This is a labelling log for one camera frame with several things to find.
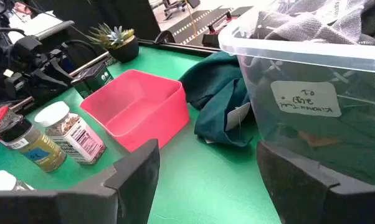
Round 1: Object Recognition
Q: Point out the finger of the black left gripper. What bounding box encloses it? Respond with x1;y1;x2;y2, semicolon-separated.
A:
30;68;70;96
47;57;74;86

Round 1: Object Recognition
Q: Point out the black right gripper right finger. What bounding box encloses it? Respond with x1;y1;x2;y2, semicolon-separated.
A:
257;140;375;224

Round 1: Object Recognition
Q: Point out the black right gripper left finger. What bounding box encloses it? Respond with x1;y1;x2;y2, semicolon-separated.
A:
0;139;161;224

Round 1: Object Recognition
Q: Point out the dark green spice tin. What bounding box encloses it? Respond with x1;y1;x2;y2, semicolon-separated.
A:
70;62;115;99

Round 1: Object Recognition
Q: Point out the white-lid bagel seasoning jar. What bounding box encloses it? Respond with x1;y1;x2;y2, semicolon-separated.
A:
34;101;107;166
0;170;36;192

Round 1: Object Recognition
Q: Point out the black-lid olive spice jar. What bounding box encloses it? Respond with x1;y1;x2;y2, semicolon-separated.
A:
0;114;67;173

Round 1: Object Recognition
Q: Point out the succulent plant in black pot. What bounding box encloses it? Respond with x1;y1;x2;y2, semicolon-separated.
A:
87;23;140;64

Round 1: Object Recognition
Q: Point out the clear plastic storage bin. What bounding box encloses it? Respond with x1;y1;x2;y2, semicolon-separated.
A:
218;0;375;191

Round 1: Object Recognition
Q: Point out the pink plastic bin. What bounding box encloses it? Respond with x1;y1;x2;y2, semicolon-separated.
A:
80;68;191;153

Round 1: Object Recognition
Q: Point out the white paper tag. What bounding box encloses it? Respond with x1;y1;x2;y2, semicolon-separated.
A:
225;101;252;131

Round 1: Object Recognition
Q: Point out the black office chair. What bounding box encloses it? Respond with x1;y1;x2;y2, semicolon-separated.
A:
161;0;201;21

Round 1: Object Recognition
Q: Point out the teal cloth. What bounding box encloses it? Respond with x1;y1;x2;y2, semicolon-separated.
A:
178;51;254;147

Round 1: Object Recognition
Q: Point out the black and red equipment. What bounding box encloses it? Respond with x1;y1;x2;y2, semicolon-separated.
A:
201;11;242;49

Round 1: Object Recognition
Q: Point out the grey checked cloth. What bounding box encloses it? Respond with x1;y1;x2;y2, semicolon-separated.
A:
251;0;375;46

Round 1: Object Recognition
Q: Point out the black table edge frame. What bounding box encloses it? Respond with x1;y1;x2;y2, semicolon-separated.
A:
9;39;221;114

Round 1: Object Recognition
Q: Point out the thin yellow hanging cable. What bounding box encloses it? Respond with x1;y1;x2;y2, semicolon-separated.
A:
185;0;198;37

